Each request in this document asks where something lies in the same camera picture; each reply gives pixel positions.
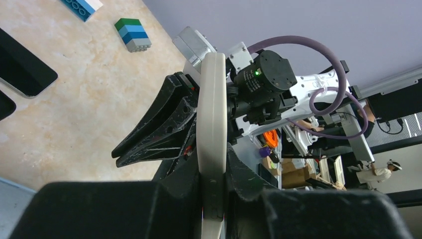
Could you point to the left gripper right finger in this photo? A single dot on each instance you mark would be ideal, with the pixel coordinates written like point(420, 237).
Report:
point(257, 210)

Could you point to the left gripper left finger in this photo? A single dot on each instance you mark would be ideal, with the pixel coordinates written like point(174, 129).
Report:
point(166, 209)

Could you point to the black phone case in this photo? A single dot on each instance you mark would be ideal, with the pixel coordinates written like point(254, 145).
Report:
point(7, 106)

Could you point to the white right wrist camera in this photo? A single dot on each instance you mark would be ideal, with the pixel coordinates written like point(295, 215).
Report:
point(194, 46)

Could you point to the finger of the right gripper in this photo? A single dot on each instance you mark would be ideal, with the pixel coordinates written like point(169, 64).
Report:
point(169, 126)

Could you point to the blue white toy block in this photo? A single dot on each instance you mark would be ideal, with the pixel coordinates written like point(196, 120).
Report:
point(83, 9)

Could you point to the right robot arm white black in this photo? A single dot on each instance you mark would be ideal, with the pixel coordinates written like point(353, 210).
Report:
point(270, 72)

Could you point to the green blue grey block stack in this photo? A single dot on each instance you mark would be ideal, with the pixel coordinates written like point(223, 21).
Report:
point(133, 34)

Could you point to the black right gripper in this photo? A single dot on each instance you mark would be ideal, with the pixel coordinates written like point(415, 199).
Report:
point(260, 108)

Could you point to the clear phone case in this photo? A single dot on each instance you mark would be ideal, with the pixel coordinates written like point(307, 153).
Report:
point(212, 142)

